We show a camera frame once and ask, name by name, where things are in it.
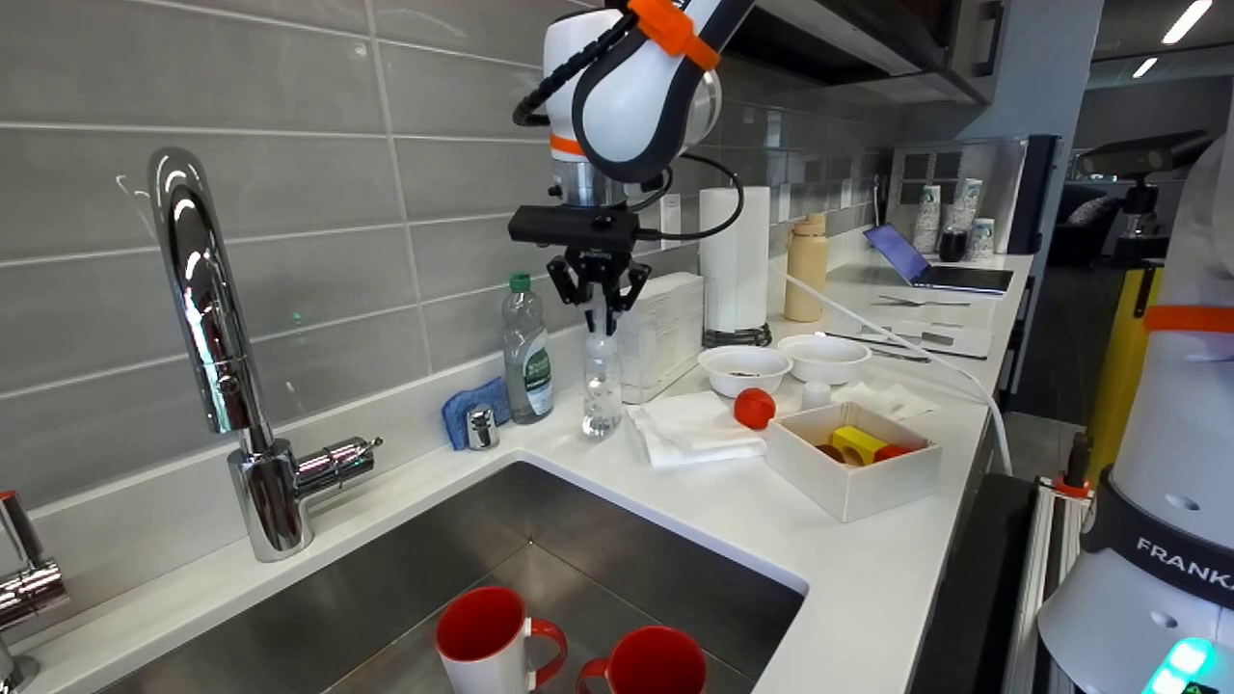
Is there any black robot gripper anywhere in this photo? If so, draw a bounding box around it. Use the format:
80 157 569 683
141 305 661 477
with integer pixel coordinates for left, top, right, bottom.
508 205 652 337

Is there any clear colorless plastic bottle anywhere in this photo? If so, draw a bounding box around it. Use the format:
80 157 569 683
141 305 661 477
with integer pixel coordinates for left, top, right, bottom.
583 332 623 440

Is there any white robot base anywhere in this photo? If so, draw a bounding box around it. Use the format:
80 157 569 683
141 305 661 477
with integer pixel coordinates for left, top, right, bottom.
1039 137 1234 694

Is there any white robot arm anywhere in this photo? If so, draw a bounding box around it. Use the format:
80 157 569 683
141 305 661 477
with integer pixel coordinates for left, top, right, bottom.
508 0 754 337

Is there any green dish soap bottle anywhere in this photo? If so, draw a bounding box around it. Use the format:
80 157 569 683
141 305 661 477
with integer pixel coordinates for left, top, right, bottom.
503 270 556 423

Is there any beige bottle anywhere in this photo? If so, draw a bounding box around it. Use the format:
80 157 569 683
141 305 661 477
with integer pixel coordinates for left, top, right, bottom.
788 212 831 325

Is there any blue sponge holder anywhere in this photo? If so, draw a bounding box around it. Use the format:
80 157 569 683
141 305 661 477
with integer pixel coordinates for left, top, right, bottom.
440 378 508 450

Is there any white bowl with red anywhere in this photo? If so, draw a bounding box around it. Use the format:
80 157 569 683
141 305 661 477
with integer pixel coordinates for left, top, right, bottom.
697 345 792 396

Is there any white cloth on counter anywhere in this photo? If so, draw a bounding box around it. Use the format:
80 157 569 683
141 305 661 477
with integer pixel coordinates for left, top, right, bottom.
629 394 765 472

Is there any white paper towel roll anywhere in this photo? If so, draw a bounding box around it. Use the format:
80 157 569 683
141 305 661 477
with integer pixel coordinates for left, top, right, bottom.
697 184 773 345

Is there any red ball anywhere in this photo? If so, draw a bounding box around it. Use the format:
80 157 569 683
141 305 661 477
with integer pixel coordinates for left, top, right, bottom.
732 388 774 432

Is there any white bowl rear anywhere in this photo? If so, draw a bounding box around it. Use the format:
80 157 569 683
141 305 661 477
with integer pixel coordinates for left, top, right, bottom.
782 332 871 386

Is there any yellow toy in box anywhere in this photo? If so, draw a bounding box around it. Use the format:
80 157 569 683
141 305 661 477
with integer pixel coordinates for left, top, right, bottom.
831 423 882 466

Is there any white square box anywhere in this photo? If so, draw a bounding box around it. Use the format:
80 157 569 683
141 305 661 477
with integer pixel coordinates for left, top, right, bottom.
767 405 941 522

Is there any blue laptop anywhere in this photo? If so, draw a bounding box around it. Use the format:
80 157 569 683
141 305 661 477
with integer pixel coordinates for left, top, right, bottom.
866 223 1012 293

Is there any red white mug left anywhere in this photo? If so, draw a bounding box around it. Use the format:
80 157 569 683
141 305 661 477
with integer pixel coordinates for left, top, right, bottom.
432 585 570 694

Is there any red white mug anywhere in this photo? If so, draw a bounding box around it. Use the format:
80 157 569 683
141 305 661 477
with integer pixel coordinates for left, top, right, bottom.
432 585 570 694
574 625 709 694

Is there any red white mug right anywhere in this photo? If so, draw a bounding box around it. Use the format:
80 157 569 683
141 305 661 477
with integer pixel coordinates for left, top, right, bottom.
574 625 709 694

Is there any chrome kitchen faucet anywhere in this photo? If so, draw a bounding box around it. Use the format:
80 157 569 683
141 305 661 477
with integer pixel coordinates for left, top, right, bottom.
152 146 382 564

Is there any stainless steel sink basin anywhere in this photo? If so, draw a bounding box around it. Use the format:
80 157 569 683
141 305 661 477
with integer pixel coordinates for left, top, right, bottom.
103 464 804 694

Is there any small chrome tap left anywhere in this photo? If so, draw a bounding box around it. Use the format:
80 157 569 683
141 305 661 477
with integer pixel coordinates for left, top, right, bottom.
0 490 65 694

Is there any yellow post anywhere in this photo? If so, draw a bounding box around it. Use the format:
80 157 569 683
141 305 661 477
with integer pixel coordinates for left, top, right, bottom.
1088 265 1161 484

